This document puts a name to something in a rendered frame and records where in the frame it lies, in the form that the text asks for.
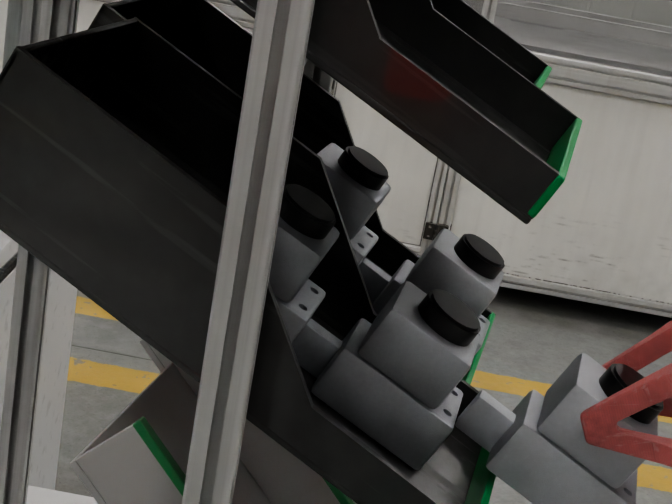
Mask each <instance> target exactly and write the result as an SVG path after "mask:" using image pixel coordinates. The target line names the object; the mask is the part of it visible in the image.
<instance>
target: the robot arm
mask: <svg viewBox="0 0 672 504"><path fill-rule="evenodd" d="M671 351H672V320H671V321H669V322H668V323H666V324H665V325H664V326H662V327H661V328H659V329H658V330H656V331H655V332H654V333H652V334H651V335H649V336H648V337H646V338H645V339H643V340H642V341H640V342H638V343H637V344H635V345H634V346H632V347H631V348H629V349H627V350H626V351H624V352H623V353H621V354H619V355H618V356H616V357H615V358H613V359H612V360H610V361H608V362H607V363H605V364H604V365H602V366H603V367H604V368H606V369H608V368H609V367H610V366H611V364H614V363H616V364H618V363H621V364H624V365H627V366H629V367H631V368H632V369H634V370H635V371H638V370H640V369H642V368H643V367H645V366H647V365H648V364H650V363H652V362H654V361H655V360H657V359H659V358H660V357H662V356H664V355H666V354H667V353H669V352H671ZM662 401H663V405H664V409H663V410H662V411H661V412H660V413H659V414H658V415H659V416H665V417H671V418H672V363H671V364H669V365H667V366H665V367H663V368H661V369H659V370H658V371H656V372H654V373H652V374H650V375H648V376H646V377H645V378H643V379H641V380H639V381H637V382H635V383H633V384H631V385H630V386H628V387H626V388H624V389H622V390H620V391H618V392H617V393H615V394H613V395H611V396H609V397H607V398H606V399H604V400H602V401H600V402H599V403H597V404H595V405H593V406H591V407H590V408H588V409H586V410H584V411H583V412H582V413H581V415H580V419H581V423H582V428H583V432H584V436H585V440H586V442H587V443H588V444H590V445H593V446H597V447H601V448H604V449H608V450H612V451H616V452H619V453H623V454H627V455H630V456H634V457H638V458H642V459H645V460H649V461H653V462H656V463H660V464H663V465H666V466H669V467H672V439H670V438H666V437H661V436H656V435H652V434H647V433H643V432H638V431H633V430H629V429H624V428H621V427H619V426H618V425H617V422H618V421H620V420H622V419H624V418H627V417H629V416H631V415H633V414H635V413H637V412H639V411H641V410H643V409H645V408H648V407H650V406H652V405H655V404H657V403H660V402H662Z"/></svg>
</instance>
